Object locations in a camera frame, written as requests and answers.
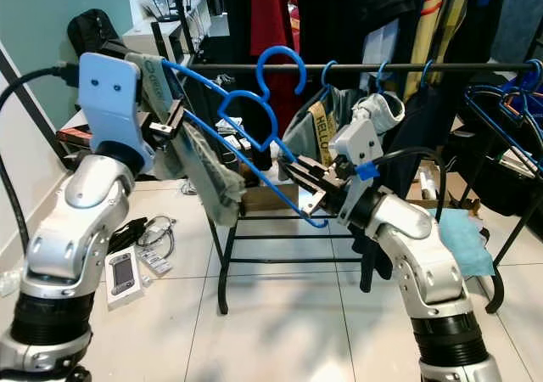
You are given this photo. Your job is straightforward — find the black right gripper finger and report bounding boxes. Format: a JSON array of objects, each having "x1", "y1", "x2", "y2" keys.
[
  {"x1": 283, "y1": 156, "x2": 325, "y2": 189},
  {"x1": 305, "y1": 188, "x2": 332, "y2": 223}
]

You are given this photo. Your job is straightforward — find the grey green garment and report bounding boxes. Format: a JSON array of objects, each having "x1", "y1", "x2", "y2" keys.
[{"x1": 126, "y1": 53, "x2": 249, "y2": 228}]

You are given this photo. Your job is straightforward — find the brown cardboard box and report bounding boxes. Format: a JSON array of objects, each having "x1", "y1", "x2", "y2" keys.
[{"x1": 238, "y1": 181, "x2": 302, "y2": 216}]

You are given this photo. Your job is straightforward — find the light blue garment hello tag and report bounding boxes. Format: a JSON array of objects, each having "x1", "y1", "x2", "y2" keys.
[{"x1": 282, "y1": 89, "x2": 359, "y2": 164}]

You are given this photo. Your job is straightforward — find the dark navy hanging garment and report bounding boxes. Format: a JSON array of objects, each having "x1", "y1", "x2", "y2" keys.
[{"x1": 356, "y1": 72, "x2": 467, "y2": 295}]

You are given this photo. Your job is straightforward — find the black backpack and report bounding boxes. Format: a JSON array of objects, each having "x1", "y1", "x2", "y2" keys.
[{"x1": 66, "y1": 8, "x2": 130, "y2": 59}]

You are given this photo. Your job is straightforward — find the black metal clothes rack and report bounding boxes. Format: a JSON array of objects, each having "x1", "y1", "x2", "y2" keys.
[{"x1": 178, "y1": 58, "x2": 543, "y2": 317}]

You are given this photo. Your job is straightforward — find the white barcode tag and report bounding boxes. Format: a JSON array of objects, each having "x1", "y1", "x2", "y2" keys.
[{"x1": 140, "y1": 248, "x2": 173, "y2": 277}]

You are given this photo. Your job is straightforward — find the turquoise cloth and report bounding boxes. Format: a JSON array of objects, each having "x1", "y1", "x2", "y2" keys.
[{"x1": 437, "y1": 208, "x2": 499, "y2": 278}]

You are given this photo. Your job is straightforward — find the red shirt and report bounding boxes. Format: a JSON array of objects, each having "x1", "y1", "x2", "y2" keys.
[{"x1": 250, "y1": 0, "x2": 304, "y2": 58}]

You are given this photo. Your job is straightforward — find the white game console box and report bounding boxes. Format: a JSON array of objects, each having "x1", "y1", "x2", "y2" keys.
[{"x1": 104, "y1": 248, "x2": 144, "y2": 299}]

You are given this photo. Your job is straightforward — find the black fabric bag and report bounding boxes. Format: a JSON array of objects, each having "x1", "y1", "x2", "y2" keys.
[{"x1": 445, "y1": 89, "x2": 543, "y2": 222}]

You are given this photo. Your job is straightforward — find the black hanging shirt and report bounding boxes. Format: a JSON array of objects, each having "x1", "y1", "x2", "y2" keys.
[{"x1": 297, "y1": 0, "x2": 425, "y2": 65}]

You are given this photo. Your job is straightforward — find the tan striped hanging garment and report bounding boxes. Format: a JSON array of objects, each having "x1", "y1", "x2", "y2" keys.
[{"x1": 406, "y1": 0, "x2": 473, "y2": 81}]

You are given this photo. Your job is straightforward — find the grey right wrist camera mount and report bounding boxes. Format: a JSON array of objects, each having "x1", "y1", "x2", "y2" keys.
[{"x1": 333, "y1": 116, "x2": 385, "y2": 172}]

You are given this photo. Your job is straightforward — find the coiled black cable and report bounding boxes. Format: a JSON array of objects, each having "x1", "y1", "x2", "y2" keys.
[{"x1": 140, "y1": 215, "x2": 177, "y2": 256}]

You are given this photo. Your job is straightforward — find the black strap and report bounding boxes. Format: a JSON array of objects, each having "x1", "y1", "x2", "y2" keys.
[{"x1": 109, "y1": 216, "x2": 149, "y2": 251}]

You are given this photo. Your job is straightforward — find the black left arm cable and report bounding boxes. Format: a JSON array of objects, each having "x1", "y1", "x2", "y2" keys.
[{"x1": 0, "y1": 64, "x2": 81, "y2": 256}]

